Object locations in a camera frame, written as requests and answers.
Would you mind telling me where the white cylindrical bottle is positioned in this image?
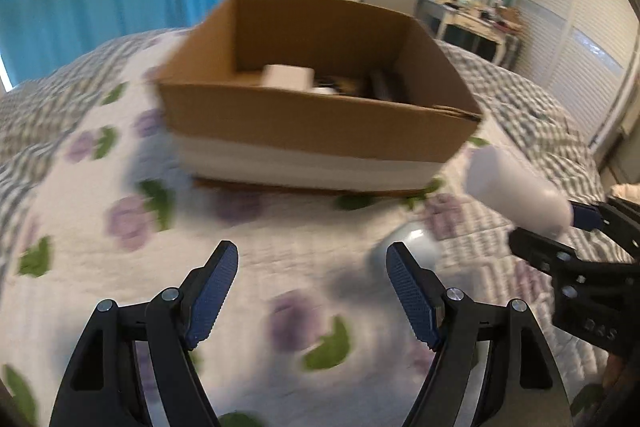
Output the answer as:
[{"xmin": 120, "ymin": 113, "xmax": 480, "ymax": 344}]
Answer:
[{"xmin": 464, "ymin": 145, "xmax": 573, "ymax": 241}]

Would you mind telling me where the black rectangular remote box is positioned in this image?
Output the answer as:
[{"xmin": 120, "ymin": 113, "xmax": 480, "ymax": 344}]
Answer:
[{"xmin": 368, "ymin": 69, "xmax": 408, "ymax": 103}]

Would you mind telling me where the white charger block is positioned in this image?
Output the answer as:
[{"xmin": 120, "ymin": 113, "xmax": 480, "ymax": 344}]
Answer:
[{"xmin": 260, "ymin": 64, "xmax": 314, "ymax": 92}]

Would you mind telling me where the person's right hand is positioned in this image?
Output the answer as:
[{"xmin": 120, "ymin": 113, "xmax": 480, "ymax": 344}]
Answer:
[{"xmin": 602, "ymin": 353, "xmax": 639, "ymax": 395}]

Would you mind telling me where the grey checked blanket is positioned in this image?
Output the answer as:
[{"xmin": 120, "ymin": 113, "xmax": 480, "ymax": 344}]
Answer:
[{"xmin": 1, "ymin": 28, "xmax": 604, "ymax": 258}]

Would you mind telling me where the floral white quilt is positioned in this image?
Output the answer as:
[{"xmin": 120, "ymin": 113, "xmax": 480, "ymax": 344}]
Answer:
[{"xmin": 1, "ymin": 38, "xmax": 605, "ymax": 426}]

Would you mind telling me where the white louvred wardrobe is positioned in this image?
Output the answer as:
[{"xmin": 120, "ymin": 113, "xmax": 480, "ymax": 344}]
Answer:
[{"xmin": 515, "ymin": 0, "xmax": 639, "ymax": 150}]

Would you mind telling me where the brown cardboard box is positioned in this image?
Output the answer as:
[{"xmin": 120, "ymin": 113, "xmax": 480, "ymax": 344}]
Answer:
[{"xmin": 153, "ymin": 0, "xmax": 483, "ymax": 195}]

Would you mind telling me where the white dressing table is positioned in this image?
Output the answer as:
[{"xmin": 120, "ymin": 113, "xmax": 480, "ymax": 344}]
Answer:
[{"xmin": 434, "ymin": 4, "xmax": 508, "ymax": 65}]

